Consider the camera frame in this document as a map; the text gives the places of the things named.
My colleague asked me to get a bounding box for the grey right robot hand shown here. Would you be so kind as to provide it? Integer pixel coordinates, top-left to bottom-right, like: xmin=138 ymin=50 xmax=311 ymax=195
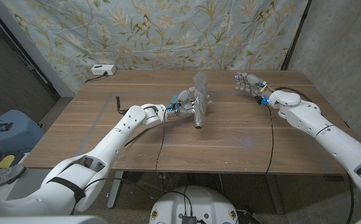
xmin=235 ymin=72 xmax=270 ymax=100

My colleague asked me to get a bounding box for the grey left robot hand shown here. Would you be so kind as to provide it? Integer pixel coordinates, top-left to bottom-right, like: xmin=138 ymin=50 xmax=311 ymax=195
xmin=167 ymin=86 xmax=213 ymax=118

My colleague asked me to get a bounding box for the aluminum foil roll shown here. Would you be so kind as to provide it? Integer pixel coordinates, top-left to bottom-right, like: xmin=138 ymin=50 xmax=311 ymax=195
xmin=192 ymin=70 xmax=211 ymax=129

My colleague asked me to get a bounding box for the white power strip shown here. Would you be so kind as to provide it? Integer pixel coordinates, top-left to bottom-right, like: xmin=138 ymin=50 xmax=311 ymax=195
xmin=90 ymin=63 xmax=117 ymax=77

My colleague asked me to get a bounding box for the black backdrop stand pole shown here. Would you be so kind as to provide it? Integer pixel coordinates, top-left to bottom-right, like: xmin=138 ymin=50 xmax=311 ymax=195
xmin=281 ymin=0 xmax=312 ymax=71

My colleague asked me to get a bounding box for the floral printed backdrop cloth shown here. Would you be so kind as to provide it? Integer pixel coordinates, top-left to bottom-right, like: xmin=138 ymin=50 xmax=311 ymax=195
xmin=0 ymin=0 xmax=309 ymax=94

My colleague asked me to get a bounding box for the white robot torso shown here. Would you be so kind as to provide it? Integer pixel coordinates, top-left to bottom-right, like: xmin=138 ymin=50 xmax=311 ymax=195
xmin=148 ymin=185 xmax=240 ymax=224

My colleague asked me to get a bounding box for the grey metal table leg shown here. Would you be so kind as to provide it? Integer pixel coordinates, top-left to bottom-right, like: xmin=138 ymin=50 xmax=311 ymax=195
xmin=106 ymin=170 xmax=125 ymax=208
xmin=264 ymin=174 xmax=286 ymax=215

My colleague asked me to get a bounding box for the blue plastic bin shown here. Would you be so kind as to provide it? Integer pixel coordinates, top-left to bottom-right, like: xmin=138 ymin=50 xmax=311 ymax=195
xmin=0 ymin=108 xmax=46 ymax=155

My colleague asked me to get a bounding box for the grey sneaker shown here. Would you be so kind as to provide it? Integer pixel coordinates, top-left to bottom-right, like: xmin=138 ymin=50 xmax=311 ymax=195
xmin=0 ymin=164 xmax=27 ymax=192

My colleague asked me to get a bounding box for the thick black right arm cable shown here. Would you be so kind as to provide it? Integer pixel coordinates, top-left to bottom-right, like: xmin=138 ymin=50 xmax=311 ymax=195
xmin=273 ymin=86 xmax=355 ymax=224

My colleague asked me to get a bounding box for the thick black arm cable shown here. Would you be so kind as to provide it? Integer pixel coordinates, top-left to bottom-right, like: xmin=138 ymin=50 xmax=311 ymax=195
xmin=123 ymin=124 xmax=156 ymax=147
xmin=273 ymin=86 xmax=355 ymax=224

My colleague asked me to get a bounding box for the thin black left wrist cable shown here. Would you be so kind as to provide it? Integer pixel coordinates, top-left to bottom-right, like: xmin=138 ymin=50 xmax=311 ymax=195
xmin=154 ymin=108 xmax=169 ymax=195

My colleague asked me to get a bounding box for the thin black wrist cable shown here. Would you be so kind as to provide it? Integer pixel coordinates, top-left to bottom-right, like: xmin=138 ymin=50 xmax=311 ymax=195
xmin=263 ymin=104 xmax=275 ymax=175
xmin=154 ymin=108 xmax=169 ymax=195

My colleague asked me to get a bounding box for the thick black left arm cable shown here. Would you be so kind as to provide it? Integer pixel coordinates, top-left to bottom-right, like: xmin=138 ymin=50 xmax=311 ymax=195
xmin=123 ymin=124 xmax=156 ymax=147

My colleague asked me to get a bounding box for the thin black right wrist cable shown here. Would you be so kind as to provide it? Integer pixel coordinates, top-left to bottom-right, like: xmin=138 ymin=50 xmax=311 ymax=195
xmin=263 ymin=104 xmax=275 ymax=175

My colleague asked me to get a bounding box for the black puck with cord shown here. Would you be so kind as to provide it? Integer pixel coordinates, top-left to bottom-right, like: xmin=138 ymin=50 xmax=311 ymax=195
xmin=115 ymin=96 xmax=130 ymax=115

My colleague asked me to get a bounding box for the black power strip cord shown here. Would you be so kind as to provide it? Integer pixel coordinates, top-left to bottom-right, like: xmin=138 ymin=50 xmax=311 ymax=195
xmin=85 ymin=72 xmax=108 ymax=84

